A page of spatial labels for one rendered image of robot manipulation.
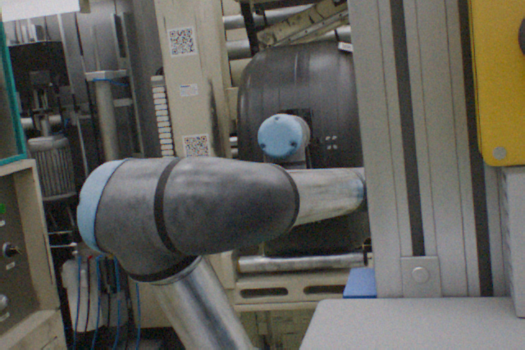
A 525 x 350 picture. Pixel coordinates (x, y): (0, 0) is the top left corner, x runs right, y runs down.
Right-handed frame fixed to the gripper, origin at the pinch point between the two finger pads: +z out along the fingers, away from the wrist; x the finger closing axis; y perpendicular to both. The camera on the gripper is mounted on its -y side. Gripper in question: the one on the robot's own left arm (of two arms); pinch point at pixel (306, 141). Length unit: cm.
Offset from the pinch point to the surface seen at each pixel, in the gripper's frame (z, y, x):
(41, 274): -7, -25, 66
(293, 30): 57, 35, 8
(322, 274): 18.6, -35.4, 1.7
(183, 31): 17.5, 32.2, 32.2
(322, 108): 2.6, 7.2, -4.3
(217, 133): 21.1, 4.3, 26.8
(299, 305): 15.6, -42.4, 8.1
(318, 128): 1.4, 2.8, -3.0
